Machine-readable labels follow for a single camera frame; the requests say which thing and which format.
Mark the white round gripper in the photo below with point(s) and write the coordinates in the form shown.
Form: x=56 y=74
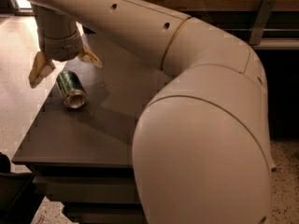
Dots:
x=60 y=48

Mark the green soda can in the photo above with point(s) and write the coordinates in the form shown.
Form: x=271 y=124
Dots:
x=71 y=89

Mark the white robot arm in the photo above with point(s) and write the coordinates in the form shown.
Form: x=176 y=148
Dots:
x=201 y=149

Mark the grey cabinet with drawers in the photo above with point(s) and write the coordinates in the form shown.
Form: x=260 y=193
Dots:
x=86 y=155

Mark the right metal bracket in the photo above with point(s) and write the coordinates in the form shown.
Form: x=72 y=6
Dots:
x=261 y=19

